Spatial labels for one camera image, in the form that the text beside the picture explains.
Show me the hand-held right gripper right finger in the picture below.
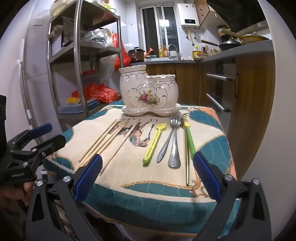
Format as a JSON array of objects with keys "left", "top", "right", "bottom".
[{"left": 192, "top": 152, "right": 272, "bottom": 241}]

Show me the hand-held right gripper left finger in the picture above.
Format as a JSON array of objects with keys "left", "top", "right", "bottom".
[{"left": 25, "top": 154, "right": 104, "bottom": 241}]

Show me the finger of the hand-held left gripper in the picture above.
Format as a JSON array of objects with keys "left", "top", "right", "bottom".
[
  {"left": 7, "top": 123, "right": 53, "bottom": 151},
  {"left": 10, "top": 134, "right": 67, "bottom": 172}
]

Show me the gold thin-handled fork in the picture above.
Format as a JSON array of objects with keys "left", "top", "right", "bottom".
[{"left": 181, "top": 113, "right": 191, "bottom": 186}]

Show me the wooden chopstick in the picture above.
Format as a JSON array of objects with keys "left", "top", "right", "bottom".
[
  {"left": 101, "top": 122, "right": 140, "bottom": 172},
  {"left": 79, "top": 119, "right": 117, "bottom": 162},
  {"left": 83, "top": 122, "right": 129, "bottom": 164},
  {"left": 96, "top": 122, "right": 133, "bottom": 156}
]

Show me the wide-handled steel fork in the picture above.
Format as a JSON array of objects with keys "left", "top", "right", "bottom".
[{"left": 168, "top": 115, "right": 182, "bottom": 168}]

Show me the yellow plastic spoon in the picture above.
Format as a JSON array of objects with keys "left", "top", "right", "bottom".
[{"left": 142, "top": 123, "right": 167, "bottom": 165}]

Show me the floral ceramic utensil holder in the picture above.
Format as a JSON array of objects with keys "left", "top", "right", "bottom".
[{"left": 118, "top": 65, "right": 181, "bottom": 117}]

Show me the person's left hand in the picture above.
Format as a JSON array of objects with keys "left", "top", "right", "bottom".
[{"left": 0, "top": 182, "right": 34, "bottom": 209}]

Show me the blue plastic tray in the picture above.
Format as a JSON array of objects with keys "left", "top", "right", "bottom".
[{"left": 57, "top": 99, "right": 103, "bottom": 114}]

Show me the white refrigerator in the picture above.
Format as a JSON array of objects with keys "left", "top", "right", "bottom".
[{"left": 18, "top": 38, "right": 59, "bottom": 132}]

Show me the printed quilted mat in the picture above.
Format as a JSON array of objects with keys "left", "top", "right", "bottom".
[{"left": 43, "top": 101, "right": 237, "bottom": 237}]

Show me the red plastic bag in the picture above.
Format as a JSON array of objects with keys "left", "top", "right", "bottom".
[
  {"left": 72, "top": 83, "right": 119, "bottom": 104},
  {"left": 112, "top": 33, "right": 131, "bottom": 70}
]

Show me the wooden kitchen cabinet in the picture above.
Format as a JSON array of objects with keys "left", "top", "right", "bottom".
[{"left": 146, "top": 53, "right": 276, "bottom": 180}]

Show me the clear plastic bag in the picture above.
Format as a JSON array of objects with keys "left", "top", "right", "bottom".
[{"left": 83, "top": 28, "right": 113, "bottom": 48}]

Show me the dark red cooking pot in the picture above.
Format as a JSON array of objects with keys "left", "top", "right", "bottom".
[{"left": 128, "top": 47, "right": 145, "bottom": 63}]

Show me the white bowl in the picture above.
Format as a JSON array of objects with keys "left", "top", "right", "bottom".
[{"left": 50, "top": 0, "right": 73, "bottom": 17}]

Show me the grey kitchen counter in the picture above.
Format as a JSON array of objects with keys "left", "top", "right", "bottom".
[{"left": 144, "top": 39, "right": 274, "bottom": 66}]

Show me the steel kitchen faucet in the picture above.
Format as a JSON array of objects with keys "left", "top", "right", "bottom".
[{"left": 168, "top": 44, "right": 182, "bottom": 61}]

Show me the black wok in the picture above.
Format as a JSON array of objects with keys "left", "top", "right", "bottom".
[{"left": 201, "top": 39, "right": 244, "bottom": 52}]

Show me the steel pan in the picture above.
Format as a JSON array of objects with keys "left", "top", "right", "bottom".
[{"left": 240, "top": 34, "right": 270, "bottom": 45}]

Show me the kitchen window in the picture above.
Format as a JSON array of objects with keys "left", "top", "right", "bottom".
[{"left": 139, "top": 6, "right": 182, "bottom": 59}]

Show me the white water heater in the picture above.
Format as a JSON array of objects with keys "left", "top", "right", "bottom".
[{"left": 177, "top": 3, "right": 201, "bottom": 28}]

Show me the dark range hood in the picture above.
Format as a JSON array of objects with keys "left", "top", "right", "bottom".
[{"left": 206, "top": 0, "right": 270, "bottom": 33}]

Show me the wooden wall cabinet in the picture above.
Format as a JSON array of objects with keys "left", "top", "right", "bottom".
[{"left": 193, "top": 0, "right": 217, "bottom": 29}]

